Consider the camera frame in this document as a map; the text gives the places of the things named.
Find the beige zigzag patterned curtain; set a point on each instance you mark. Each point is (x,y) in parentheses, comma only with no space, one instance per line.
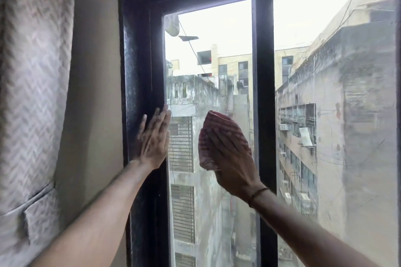
(31,72)

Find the yellow distant building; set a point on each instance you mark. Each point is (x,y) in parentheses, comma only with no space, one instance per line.
(231,66)

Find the narrow window glass pane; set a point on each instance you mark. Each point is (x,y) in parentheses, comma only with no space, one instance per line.
(216,44)

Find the white outdoor air conditioner unit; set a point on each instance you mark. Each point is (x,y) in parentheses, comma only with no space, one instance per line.
(283,127)

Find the beige curtain tieback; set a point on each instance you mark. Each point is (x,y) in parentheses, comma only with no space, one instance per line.
(28,202)

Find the person's right hand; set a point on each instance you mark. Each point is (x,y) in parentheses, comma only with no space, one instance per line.
(235,166)

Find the red striped cleaning cloth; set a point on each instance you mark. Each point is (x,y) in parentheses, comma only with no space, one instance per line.
(216,121)

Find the wide window glass pane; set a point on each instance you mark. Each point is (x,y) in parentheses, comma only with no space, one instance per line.
(297,19)

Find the person's left hand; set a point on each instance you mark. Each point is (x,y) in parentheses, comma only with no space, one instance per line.
(153,144)

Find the large weathered grey building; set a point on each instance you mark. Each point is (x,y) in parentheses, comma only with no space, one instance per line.
(354,88)

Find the person's left forearm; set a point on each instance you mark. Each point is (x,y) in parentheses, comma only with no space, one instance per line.
(100,216)

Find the grey concrete building with louvres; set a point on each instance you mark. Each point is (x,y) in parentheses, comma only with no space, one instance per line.
(194,94)

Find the person's right fingers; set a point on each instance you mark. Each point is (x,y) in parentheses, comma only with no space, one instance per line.
(227,141)

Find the person's right forearm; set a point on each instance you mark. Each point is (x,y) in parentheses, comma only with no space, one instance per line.
(300,232)

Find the black window frame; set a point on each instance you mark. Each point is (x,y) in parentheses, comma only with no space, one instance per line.
(264,57)

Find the white outdoor pipe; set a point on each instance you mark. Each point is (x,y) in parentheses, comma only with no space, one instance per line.
(172,26)

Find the white hanging sheet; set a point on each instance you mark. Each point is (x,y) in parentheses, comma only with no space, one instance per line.
(305,136)

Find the dark flat outdoor bracket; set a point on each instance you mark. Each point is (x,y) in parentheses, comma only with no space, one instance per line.
(189,38)

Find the person's left little finger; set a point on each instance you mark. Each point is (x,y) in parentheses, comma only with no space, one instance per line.
(143,124)

